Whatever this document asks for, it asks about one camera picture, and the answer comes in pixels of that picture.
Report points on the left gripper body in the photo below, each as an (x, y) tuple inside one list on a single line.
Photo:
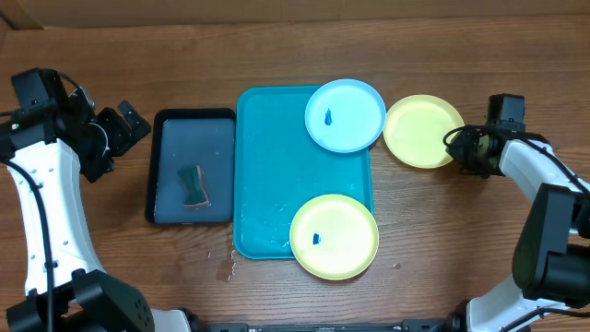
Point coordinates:
[(109, 137)]

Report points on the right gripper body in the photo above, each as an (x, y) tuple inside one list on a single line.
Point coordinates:
[(462, 150)]

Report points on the yellow-green plate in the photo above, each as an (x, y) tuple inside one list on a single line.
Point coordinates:
[(415, 127), (334, 237)]

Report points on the green scrubbing sponge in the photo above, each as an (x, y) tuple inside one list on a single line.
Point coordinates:
[(196, 195)]

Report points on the yellow-green plate front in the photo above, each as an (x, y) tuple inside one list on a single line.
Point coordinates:
[(334, 237)]

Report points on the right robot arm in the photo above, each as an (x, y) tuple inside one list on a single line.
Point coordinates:
[(549, 274)]

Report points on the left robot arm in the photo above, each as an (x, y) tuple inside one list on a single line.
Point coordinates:
[(48, 144)]

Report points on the black plastic tray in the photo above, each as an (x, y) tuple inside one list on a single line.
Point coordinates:
[(188, 137)]

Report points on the teal plastic tray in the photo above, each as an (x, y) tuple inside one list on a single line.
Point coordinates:
[(278, 168)]

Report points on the light blue plate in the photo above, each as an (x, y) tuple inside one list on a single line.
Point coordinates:
[(345, 115)]

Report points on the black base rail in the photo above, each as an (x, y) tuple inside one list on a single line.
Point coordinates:
[(407, 325)]

